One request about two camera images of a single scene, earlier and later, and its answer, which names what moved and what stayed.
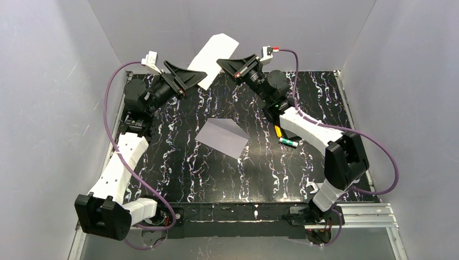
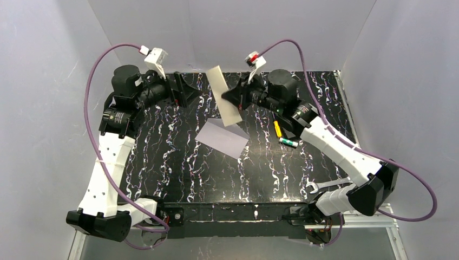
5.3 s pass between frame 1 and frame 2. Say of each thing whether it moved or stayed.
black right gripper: moved
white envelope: moved
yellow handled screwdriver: stayed
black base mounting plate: stayed
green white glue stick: stayed
